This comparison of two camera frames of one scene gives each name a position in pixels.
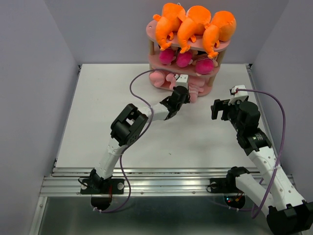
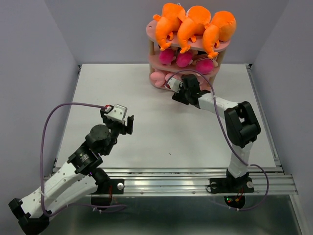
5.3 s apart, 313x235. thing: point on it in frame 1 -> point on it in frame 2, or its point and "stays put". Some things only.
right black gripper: [220, 105] -> [179, 97]
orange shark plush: [194, 23] stays put
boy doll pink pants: [205, 66] stays put
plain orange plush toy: [222, 28] stays put
